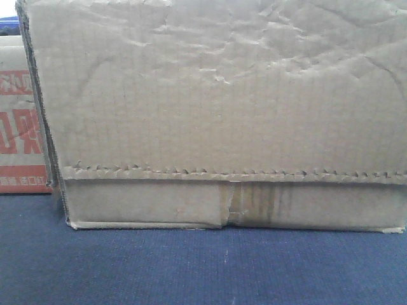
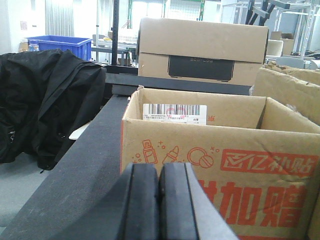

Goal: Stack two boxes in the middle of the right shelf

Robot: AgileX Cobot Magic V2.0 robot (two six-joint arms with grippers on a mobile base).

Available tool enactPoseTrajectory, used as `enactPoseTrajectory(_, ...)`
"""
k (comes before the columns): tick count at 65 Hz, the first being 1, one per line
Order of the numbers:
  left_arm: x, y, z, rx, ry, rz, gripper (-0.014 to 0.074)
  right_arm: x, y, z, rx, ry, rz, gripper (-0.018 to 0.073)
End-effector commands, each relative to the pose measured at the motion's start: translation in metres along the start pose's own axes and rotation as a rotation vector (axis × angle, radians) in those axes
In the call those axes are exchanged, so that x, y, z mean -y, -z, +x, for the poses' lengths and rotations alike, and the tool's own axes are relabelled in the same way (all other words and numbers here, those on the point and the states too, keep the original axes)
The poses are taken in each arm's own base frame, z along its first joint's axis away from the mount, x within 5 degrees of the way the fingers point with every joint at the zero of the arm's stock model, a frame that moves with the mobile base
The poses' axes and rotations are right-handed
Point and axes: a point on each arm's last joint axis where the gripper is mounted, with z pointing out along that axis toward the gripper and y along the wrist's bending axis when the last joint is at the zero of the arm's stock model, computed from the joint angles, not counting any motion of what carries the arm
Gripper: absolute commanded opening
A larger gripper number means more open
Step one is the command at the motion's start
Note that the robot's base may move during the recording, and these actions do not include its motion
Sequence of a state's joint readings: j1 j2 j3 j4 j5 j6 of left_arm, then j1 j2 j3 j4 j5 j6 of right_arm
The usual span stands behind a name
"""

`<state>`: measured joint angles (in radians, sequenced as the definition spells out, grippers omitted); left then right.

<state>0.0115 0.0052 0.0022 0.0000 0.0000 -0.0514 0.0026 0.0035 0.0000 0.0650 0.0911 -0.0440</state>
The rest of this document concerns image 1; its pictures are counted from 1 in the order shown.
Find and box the blue cloth mat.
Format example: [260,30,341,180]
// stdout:
[1,195,406,304]

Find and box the plain brown cardboard box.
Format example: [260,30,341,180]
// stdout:
[16,1,406,233]

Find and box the blue bin behind boxes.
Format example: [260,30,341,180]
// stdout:
[0,16,21,36]

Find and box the red printed cardboard box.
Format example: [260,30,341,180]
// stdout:
[1,36,52,194]

